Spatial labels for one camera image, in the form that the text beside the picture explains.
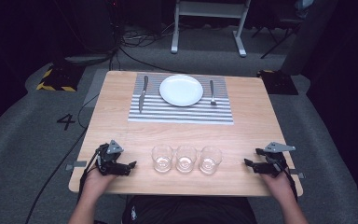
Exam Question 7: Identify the clear drinking glass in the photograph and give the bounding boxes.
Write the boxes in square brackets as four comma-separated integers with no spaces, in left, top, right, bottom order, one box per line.
[198,146,224,175]
[151,144,174,174]
[175,145,199,174]

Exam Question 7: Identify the metal table knife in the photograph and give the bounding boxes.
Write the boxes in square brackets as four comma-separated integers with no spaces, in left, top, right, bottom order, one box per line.
[138,75,150,114]

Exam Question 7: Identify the grey striped placemat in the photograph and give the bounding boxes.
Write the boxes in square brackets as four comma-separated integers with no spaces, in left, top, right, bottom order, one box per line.
[127,73,235,126]

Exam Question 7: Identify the person's left hand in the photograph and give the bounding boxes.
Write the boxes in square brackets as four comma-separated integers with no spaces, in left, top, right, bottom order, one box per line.
[81,169,118,198]

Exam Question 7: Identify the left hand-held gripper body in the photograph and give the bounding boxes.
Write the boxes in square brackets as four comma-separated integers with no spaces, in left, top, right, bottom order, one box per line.
[95,139,129,176]

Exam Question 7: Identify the long black floor cable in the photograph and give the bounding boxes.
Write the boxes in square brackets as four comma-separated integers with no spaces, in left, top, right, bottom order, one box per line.
[23,92,101,224]

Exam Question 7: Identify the white metal desk frame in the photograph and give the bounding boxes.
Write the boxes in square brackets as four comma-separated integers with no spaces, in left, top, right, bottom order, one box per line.
[170,0,253,58]

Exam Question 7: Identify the right hand-held gripper cable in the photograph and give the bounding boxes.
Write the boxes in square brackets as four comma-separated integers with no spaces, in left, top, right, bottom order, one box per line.
[282,166,299,202]

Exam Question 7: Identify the metal fork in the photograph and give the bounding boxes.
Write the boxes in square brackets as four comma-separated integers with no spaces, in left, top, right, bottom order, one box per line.
[209,79,218,106]

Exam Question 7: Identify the person's black clothing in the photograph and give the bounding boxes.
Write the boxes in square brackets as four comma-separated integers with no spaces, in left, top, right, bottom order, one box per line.
[121,195,258,224]

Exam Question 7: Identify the black yellow striped stand base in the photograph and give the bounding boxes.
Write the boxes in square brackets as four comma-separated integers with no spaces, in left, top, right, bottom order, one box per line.
[35,63,86,93]

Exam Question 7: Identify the person's right hand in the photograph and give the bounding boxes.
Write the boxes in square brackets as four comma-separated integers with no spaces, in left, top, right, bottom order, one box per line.
[259,170,296,205]

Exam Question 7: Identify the grey tape strip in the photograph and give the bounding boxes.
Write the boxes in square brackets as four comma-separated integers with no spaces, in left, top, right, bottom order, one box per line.
[288,168,306,179]
[65,160,89,172]

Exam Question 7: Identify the white plate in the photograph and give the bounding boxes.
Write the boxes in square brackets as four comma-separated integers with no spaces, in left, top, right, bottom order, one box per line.
[158,74,204,108]

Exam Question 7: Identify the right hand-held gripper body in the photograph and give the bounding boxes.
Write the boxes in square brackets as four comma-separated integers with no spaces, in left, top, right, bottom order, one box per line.
[260,141,296,178]

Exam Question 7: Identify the black tripod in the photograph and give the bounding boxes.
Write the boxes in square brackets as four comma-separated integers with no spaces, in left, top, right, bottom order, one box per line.
[251,17,303,60]

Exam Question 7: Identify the bundle of black floor cables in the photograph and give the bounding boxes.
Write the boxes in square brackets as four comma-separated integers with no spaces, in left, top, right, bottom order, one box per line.
[107,21,183,73]

